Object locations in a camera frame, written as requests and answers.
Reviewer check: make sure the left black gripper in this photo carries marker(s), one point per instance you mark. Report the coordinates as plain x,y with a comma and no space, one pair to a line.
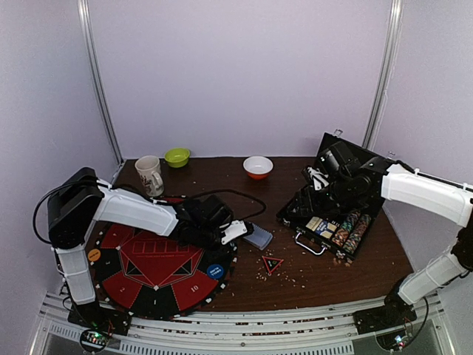
215,256

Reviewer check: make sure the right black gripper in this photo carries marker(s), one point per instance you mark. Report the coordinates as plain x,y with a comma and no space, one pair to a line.
308,191

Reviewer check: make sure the blue playing card deck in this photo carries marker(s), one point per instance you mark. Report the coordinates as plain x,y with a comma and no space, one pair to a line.
259,237

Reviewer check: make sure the orange big blind button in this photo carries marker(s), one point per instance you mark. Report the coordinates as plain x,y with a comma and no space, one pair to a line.
94,255

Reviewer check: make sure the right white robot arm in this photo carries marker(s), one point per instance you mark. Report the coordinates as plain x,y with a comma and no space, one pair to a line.
434,217

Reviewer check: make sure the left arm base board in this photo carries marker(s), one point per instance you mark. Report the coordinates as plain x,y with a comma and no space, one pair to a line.
95,338

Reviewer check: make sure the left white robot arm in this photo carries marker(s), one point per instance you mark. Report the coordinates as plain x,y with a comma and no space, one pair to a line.
77,205

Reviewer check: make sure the right arm base board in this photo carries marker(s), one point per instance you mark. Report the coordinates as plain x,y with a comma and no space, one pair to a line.
388,321

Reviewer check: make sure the black poker chip case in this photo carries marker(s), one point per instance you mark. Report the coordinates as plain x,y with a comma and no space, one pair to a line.
339,252

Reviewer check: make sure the boxed card deck in case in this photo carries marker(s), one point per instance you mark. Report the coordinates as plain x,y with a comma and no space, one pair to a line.
321,227

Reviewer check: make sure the blue small blind button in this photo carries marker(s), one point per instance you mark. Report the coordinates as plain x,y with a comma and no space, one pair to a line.
215,271

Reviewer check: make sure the poker chip row two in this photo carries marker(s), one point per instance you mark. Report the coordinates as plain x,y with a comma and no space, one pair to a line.
357,233

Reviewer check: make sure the green bowl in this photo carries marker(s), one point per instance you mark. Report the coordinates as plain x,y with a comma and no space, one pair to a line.
177,157

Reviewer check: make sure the round red black poker mat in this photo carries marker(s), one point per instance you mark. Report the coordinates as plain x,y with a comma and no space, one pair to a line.
154,277

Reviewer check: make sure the white printed mug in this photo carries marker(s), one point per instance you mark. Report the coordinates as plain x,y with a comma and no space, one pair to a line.
149,171

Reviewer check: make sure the orange white bowl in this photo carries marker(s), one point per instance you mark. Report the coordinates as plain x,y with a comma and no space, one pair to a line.
257,167

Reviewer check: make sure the red black triangle token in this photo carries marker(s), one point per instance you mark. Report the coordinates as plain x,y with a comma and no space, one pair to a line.
271,264

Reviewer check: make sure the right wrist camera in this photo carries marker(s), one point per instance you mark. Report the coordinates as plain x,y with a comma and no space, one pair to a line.
315,178

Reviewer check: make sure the chrome case handle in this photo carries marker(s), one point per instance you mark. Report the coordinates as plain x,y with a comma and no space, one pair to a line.
308,245

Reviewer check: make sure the aluminium front rail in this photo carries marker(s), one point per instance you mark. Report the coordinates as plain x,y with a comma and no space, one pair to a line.
319,330

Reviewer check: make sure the right aluminium post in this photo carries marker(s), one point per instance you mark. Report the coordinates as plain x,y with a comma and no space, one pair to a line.
385,74

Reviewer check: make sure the aluminium post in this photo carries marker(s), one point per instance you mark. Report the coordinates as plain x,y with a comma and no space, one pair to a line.
385,74
86,26

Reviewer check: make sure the left aluminium post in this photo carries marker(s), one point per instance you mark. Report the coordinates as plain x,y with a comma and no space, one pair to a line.
86,26

